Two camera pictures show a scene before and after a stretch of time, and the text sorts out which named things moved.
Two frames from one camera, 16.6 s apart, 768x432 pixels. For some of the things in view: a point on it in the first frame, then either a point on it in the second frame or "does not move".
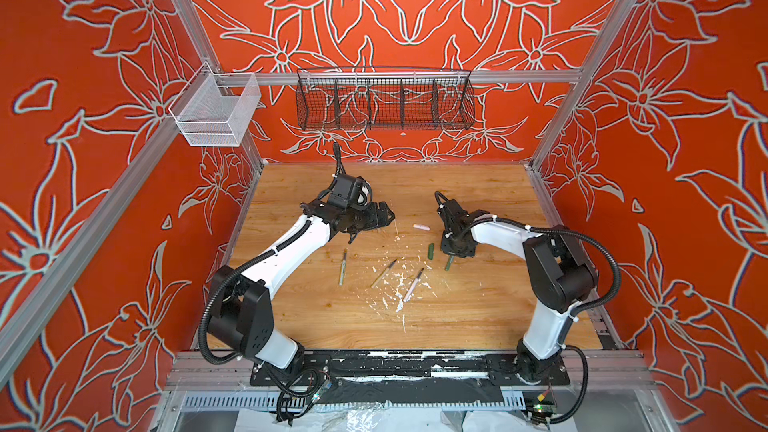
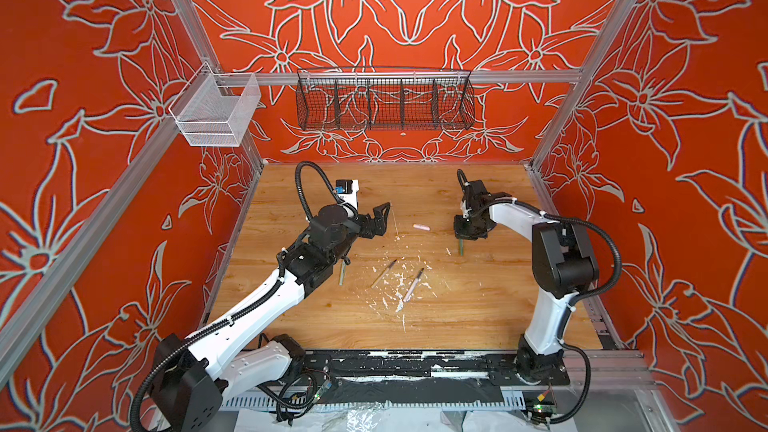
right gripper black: x=444 y=247 to x=459 y=231
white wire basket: x=214 y=109 does not move
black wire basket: x=377 y=98 does not move
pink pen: x=413 y=285 does not move
